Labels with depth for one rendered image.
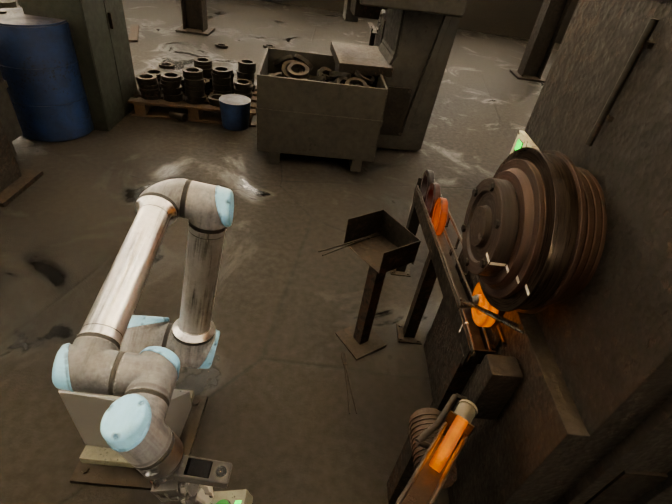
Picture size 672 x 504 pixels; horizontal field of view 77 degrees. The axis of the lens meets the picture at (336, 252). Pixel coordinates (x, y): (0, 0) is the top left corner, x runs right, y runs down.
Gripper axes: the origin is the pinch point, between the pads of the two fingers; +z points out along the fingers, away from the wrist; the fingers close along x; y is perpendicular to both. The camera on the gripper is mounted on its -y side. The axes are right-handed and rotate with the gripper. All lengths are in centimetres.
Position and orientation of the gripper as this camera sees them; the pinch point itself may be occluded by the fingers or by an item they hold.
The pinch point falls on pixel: (211, 498)
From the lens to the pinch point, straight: 118.9
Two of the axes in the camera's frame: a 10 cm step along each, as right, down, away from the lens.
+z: 2.3, 7.7, 6.0
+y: -9.7, 1.6, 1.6
